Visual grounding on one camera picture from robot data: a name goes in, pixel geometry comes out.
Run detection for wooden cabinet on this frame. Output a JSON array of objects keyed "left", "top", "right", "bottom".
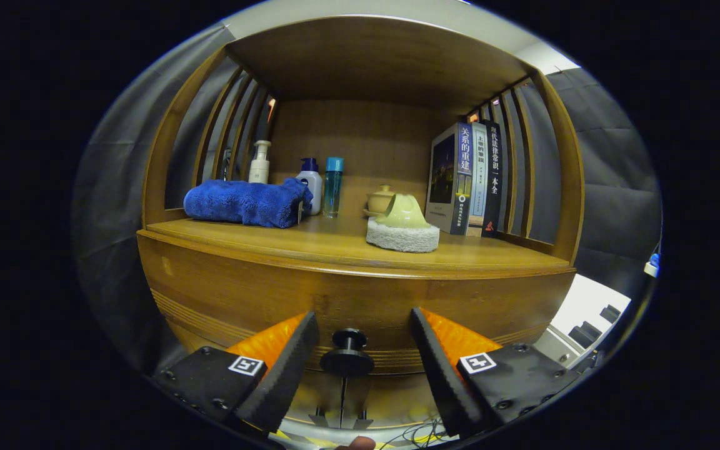
[{"left": 137, "top": 16, "right": 586, "bottom": 432}]

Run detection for clear teal bottle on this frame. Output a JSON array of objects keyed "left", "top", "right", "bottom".
[{"left": 323, "top": 157, "right": 344, "bottom": 219}]

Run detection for wooden drawer with black knob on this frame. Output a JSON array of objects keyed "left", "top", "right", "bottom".
[{"left": 137, "top": 230, "right": 578, "bottom": 378}]

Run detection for wooden countertop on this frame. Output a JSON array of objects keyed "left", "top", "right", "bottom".
[{"left": 146, "top": 209, "right": 570, "bottom": 273}]

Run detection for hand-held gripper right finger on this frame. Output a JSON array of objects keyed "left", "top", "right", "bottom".
[{"left": 410, "top": 306, "right": 586, "bottom": 438}]

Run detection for white box unit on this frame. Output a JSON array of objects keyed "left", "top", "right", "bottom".
[{"left": 535, "top": 274, "right": 633, "bottom": 369}]

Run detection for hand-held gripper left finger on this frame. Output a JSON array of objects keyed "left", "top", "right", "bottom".
[{"left": 151, "top": 311, "right": 320, "bottom": 435}]

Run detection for book with black spine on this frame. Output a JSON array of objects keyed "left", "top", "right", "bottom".
[{"left": 481, "top": 120, "right": 503, "bottom": 238}]

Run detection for book with pale spine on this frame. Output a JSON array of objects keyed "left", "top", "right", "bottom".
[{"left": 467, "top": 122, "right": 489, "bottom": 238}]

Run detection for white bottle with blue cap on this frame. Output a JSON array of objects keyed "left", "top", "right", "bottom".
[{"left": 296, "top": 157, "right": 323, "bottom": 216}]

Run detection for blue towel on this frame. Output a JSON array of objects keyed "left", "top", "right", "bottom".
[{"left": 183, "top": 179, "right": 314, "bottom": 229}]

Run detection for beige lidded tea cup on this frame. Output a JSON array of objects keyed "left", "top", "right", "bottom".
[{"left": 363, "top": 184, "right": 396, "bottom": 218}]

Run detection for black cable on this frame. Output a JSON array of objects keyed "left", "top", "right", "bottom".
[{"left": 376, "top": 417, "right": 458, "bottom": 449}]

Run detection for white pump bottle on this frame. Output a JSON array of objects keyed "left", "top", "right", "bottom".
[{"left": 248, "top": 140, "right": 272, "bottom": 184}]

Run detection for book with blue spine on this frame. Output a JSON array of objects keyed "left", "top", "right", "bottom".
[{"left": 424, "top": 122, "right": 474, "bottom": 236}]

